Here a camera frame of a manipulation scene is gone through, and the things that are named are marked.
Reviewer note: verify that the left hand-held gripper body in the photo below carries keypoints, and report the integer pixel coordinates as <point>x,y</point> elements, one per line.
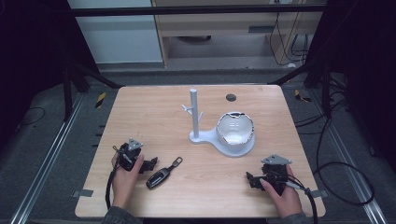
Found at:
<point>130,154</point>

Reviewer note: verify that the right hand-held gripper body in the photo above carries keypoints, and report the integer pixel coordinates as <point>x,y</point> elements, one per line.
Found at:
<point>274,172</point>

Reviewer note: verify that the black car key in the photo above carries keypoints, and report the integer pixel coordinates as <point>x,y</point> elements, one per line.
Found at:
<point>160,176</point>

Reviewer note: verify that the person's left hand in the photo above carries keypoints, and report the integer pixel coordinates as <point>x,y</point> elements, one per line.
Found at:
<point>124,183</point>

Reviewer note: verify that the person's right hand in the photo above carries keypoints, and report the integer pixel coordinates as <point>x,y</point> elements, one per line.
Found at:
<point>285,200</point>

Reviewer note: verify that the white key holder stand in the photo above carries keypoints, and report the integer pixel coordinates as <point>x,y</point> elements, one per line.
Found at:
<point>229,147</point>

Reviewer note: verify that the grey tape strip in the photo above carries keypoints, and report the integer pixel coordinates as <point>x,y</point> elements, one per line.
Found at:
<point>320,193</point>
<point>82,193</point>

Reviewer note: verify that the yellow black striped tape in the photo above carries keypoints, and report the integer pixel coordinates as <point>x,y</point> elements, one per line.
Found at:
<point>100,100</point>
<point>300,95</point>

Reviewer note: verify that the black metal stand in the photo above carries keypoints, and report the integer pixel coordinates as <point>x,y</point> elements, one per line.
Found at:
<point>67,90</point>
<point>325,87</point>

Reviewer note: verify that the white cabinet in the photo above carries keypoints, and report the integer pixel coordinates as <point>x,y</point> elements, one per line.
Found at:
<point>124,40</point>

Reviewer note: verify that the black curtain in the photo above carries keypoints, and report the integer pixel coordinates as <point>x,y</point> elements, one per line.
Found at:
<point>361,62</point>
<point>31,46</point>

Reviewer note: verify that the light wooden desk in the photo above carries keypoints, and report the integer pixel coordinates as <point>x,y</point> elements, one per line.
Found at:
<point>218,26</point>

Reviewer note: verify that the black horizontal bar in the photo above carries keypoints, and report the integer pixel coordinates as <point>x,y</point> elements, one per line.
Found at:
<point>186,10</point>

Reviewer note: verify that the metal floor rail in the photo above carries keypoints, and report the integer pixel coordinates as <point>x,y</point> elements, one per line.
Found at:
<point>351,161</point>
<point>46,158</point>

